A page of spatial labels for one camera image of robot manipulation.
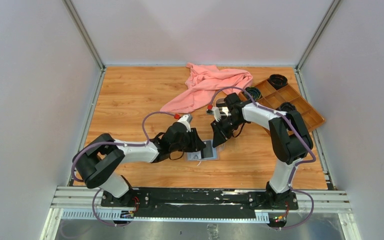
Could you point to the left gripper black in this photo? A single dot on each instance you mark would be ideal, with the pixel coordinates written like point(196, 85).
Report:
point(196, 143)

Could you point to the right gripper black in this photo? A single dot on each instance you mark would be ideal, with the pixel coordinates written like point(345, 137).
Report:
point(220, 137)

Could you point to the pink card holder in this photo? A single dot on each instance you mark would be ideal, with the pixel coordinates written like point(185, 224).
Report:
point(219, 148)

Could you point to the black credit card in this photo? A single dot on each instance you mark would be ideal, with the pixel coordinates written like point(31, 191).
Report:
point(209, 152)

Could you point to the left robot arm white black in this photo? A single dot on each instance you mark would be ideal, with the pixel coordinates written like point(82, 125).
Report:
point(97, 162)

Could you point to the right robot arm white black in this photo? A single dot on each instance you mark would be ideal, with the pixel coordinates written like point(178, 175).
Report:
point(290, 138)

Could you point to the white VIP card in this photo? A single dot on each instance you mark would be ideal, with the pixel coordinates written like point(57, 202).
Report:
point(194, 156)

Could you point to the pink oval card tray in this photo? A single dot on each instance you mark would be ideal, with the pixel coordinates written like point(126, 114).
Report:
point(222, 106)

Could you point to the dark green coiled item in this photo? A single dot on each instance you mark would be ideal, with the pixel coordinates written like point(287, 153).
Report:
point(253, 92)

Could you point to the pink cloth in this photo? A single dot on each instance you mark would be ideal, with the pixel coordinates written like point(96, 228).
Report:
point(203, 82)

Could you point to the brown divided wooden tray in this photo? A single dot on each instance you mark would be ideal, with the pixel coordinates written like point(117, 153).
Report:
point(272, 98)

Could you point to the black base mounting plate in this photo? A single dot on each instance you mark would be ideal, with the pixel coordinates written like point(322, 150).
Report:
point(206, 203)

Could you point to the black coiled item near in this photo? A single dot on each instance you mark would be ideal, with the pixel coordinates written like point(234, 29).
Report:
point(286, 107)

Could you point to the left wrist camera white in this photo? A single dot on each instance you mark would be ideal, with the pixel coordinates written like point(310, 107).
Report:
point(186, 121)

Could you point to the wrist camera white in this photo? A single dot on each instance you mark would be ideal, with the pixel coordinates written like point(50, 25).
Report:
point(214, 111)
point(186, 121)

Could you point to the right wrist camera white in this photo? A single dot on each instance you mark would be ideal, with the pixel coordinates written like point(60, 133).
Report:
point(214, 111)

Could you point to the aluminium rail frame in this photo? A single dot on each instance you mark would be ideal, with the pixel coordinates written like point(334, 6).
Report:
point(79, 202)

